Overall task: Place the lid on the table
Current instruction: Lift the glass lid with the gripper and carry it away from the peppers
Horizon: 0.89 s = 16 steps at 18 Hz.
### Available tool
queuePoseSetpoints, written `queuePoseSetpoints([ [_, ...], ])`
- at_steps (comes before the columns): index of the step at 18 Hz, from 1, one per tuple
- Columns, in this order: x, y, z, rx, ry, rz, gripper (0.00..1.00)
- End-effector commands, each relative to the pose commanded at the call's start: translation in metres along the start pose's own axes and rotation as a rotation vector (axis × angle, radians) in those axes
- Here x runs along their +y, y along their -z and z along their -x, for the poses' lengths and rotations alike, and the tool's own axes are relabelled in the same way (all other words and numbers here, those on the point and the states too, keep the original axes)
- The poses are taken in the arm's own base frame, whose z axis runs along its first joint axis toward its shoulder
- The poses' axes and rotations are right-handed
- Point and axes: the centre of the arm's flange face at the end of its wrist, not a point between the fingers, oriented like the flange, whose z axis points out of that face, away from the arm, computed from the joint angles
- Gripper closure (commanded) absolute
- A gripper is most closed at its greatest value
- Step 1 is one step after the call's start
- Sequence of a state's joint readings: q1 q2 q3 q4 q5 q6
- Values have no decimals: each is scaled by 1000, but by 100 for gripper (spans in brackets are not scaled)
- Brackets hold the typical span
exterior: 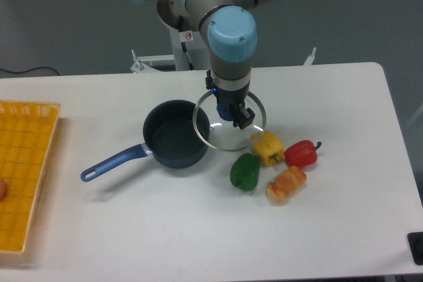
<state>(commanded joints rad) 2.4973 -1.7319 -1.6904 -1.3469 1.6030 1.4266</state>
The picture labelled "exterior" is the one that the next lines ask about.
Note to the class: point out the yellow woven basket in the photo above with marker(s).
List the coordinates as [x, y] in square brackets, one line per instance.
[27, 132]

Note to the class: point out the green bell pepper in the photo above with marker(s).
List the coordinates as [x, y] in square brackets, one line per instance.
[244, 173]

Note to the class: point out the black table grommet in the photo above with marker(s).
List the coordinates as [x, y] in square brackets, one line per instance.
[415, 241]

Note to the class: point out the yellow bell pepper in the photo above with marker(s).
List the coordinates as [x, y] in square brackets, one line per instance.
[267, 147]

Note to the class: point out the red bell pepper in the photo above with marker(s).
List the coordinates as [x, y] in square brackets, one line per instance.
[302, 153]

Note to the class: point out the dark blue saucepan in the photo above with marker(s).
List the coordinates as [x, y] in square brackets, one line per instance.
[170, 134]

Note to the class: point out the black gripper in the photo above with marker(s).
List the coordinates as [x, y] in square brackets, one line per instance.
[231, 87]

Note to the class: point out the glass pot lid blue knob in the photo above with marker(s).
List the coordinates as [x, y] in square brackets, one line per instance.
[220, 134]

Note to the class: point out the toy grilled bread slice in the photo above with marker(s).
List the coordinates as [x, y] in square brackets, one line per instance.
[284, 185]

